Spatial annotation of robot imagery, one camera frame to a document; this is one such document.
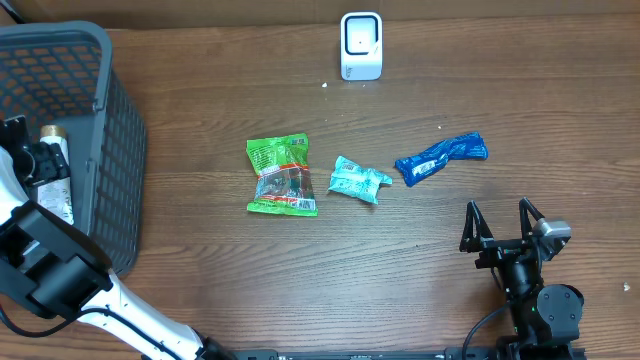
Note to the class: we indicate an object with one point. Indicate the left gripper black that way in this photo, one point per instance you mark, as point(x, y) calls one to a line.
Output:
point(47, 162)

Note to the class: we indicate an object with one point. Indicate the grey plastic basket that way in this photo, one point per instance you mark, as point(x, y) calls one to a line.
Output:
point(62, 74)

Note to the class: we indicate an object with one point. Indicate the blue snack wrapper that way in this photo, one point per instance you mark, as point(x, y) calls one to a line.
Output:
point(415, 168)

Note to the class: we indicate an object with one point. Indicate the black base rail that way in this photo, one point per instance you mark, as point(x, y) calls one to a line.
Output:
point(451, 353)

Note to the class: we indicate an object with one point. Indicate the white barcode scanner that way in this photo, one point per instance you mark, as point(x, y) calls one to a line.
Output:
point(361, 46)

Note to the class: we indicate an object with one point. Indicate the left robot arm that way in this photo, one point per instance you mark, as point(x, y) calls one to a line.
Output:
point(52, 269)

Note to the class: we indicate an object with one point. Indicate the teal tissue packet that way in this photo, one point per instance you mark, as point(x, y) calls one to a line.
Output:
point(351, 179)

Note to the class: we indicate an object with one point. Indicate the white tube with gold cap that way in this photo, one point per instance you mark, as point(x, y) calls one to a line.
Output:
point(56, 196)

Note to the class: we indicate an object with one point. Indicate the green snack bag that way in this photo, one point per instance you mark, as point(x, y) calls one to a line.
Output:
point(284, 185)

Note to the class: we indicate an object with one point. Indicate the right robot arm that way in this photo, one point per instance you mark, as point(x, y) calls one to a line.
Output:
point(545, 317)

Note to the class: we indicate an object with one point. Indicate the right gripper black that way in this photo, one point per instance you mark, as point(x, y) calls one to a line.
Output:
point(496, 250)

